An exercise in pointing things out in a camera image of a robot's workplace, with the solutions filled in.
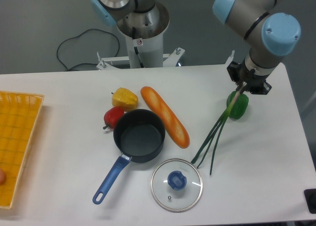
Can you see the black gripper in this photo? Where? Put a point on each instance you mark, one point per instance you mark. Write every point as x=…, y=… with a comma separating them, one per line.
x=247, y=80

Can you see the green onion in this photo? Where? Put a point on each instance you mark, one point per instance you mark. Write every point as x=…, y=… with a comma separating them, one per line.
x=215, y=132

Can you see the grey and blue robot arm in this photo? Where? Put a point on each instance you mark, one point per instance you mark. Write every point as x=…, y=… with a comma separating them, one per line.
x=270, y=36

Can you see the green bell pepper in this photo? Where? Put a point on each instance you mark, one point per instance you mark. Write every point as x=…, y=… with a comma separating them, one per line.
x=239, y=107

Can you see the orange baguette bread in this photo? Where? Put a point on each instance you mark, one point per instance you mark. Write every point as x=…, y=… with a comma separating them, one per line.
x=174, y=127

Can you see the black object at table edge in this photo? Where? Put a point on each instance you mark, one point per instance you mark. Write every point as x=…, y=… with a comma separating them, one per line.
x=310, y=197

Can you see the glass lid with blue knob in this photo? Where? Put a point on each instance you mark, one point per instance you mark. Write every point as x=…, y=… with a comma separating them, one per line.
x=176, y=185

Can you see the yellow bell pepper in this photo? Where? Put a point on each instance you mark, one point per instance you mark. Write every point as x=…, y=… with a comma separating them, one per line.
x=124, y=99

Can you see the red bell pepper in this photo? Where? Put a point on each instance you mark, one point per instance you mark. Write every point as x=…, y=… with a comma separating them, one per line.
x=112, y=116

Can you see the yellow woven basket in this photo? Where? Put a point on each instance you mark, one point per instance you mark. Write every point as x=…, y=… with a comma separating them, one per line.
x=19, y=113

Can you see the white metal base frame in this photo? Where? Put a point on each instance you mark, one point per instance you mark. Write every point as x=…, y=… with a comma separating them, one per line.
x=116, y=61

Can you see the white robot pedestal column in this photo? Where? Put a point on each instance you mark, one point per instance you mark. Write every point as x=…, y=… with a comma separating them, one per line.
x=143, y=34

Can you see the dark saucepan with blue handle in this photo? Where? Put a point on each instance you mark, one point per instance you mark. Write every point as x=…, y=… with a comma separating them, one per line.
x=139, y=135

